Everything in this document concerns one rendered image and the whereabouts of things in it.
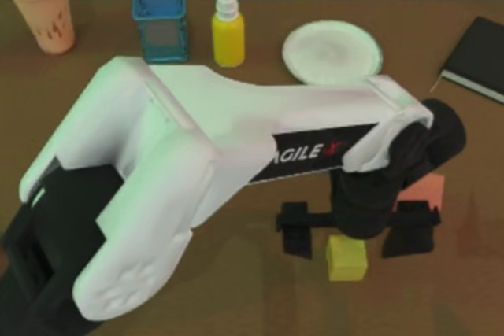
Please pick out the pink block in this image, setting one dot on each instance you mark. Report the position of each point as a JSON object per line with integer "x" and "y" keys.
{"x": 427, "y": 190}

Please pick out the yellow cube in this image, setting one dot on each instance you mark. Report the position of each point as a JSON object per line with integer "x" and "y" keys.
{"x": 347, "y": 259}

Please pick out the white plate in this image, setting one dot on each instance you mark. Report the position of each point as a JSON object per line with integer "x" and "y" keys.
{"x": 332, "y": 52}

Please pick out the black notebook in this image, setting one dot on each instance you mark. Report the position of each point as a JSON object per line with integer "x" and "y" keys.
{"x": 478, "y": 58}

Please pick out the yellow squeeze bottle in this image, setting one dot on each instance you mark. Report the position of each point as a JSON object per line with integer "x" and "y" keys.
{"x": 228, "y": 33}

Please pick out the blue mesh pen holder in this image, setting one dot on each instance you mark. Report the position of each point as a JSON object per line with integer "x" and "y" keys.
{"x": 160, "y": 23}

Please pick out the orange paper cup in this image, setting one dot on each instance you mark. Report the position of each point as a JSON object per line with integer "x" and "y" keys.
{"x": 49, "y": 17}

